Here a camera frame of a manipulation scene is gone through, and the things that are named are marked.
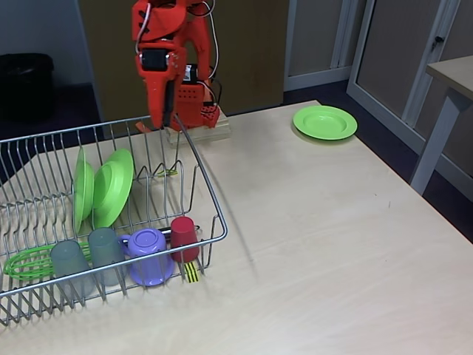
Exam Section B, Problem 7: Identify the grey office cabinet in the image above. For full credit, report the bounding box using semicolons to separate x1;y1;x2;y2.
284;0;473;175

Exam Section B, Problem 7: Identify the green plastic plate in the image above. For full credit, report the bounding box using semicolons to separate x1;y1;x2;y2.
292;105;359;142
72;146;96;236
92;148;135;229

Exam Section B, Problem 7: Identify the brown cork board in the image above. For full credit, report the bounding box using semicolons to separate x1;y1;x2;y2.
79;0;290;119

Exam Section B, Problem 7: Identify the black trash bin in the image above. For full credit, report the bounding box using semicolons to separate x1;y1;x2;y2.
0;53;55;123

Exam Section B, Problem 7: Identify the red plastic cup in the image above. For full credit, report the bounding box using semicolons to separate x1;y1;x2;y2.
169;216;201;264

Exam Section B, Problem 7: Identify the beige side table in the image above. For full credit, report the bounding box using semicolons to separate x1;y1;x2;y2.
409;55;473;195

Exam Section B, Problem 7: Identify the purple plastic mug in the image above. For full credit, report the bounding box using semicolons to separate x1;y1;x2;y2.
118;228;176;287

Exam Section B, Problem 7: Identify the translucent grey plastic cup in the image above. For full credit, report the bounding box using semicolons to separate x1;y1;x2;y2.
88;226;127;287
50;239;95;299

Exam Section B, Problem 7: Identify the black power cable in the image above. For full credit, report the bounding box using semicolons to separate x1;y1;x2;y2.
210;79;224;108

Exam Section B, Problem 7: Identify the green whisk steel handle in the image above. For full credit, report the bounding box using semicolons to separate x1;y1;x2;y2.
3;223;203;280

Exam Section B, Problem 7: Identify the wooden base block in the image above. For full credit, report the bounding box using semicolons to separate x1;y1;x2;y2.
165;110;233;148

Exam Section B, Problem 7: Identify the metal wire dish rack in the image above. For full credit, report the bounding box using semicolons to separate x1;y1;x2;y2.
0;112;228;327

